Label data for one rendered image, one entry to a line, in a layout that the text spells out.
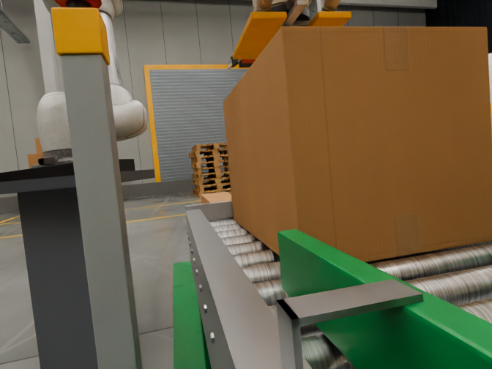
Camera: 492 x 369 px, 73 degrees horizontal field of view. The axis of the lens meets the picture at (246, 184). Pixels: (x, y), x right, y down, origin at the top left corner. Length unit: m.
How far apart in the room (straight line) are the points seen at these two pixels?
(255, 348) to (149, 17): 11.66
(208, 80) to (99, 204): 10.71
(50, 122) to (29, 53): 10.41
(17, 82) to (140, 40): 3.64
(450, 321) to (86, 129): 0.52
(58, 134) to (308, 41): 1.03
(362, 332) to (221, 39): 11.69
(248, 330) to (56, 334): 1.22
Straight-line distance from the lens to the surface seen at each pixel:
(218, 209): 1.18
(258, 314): 0.34
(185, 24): 11.84
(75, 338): 1.46
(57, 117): 1.40
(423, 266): 0.65
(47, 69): 4.59
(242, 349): 0.29
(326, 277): 0.34
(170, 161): 10.73
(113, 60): 1.58
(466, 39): 0.76
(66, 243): 1.36
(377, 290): 0.25
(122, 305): 0.61
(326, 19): 1.06
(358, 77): 0.61
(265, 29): 1.06
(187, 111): 10.94
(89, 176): 0.58
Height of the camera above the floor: 0.74
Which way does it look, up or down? 4 degrees down
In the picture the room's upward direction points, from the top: 5 degrees counter-clockwise
